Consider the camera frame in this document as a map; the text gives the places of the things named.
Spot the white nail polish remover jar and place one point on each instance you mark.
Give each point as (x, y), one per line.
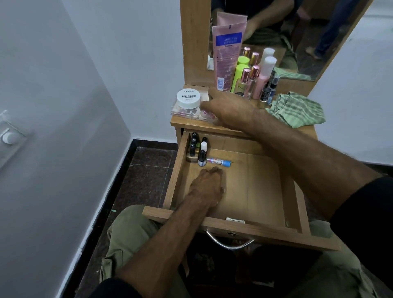
(188, 99)

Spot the lime green bottle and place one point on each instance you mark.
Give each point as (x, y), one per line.
(238, 76)

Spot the blue polish bottle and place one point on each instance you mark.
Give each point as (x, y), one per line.
(274, 84)

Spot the gold polish bottle patterned cap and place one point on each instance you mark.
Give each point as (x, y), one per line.
(265, 98)

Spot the red-capped lip balm tube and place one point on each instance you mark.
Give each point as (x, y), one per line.
(207, 115)

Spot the person's right forearm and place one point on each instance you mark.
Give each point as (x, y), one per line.
(319, 165)

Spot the blue-white bottle black cap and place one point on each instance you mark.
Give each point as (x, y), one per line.
(201, 159)

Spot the person's black left sleeve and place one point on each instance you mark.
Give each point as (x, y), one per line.
(116, 290)

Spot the person's black right sleeve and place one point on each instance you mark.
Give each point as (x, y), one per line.
(365, 227)

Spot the pink cosmetic lotion tube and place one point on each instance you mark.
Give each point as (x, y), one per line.
(228, 58)

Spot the white-capped dark polish bottle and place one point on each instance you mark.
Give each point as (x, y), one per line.
(204, 145)

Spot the person's left forearm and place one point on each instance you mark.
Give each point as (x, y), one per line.
(162, 251)

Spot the person's left hand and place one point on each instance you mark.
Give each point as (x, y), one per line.
(207, 188)

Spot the dressing table mirror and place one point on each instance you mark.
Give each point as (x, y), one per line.
(322, 40)

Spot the blue-capped lip balm tube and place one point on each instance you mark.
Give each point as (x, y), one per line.
(219, 162)

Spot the green striped cloth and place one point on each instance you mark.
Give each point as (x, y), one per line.
(296, 110)

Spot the person's right hand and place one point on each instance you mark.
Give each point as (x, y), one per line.
(233, 112)

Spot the wooden dressing table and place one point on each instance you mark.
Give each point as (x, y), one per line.
(196, 46)

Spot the pink perfume bottle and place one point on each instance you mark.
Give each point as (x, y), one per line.
(242, 86)

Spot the clear plastic compartment box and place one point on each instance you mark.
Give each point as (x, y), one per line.
(181, 113)

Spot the beige polish bottle black cap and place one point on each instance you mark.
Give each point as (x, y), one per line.
(192, 155)

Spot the green square polish bottle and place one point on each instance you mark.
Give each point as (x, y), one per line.
(195, 135)

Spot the person's black sleeve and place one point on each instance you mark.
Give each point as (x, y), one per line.
(116, 290)
(365, 227)

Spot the white wall switch panel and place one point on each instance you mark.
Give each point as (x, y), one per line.
(10, 138)

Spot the slim clear perfume bottle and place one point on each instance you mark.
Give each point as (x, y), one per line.
(254, 73)

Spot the wooden drawer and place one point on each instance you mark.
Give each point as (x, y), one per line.
(254, 190)

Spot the person's olive green trousers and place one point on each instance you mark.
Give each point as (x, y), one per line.
(129, 233)

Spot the pink spray bottle white cap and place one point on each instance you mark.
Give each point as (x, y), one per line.
(264, 76)

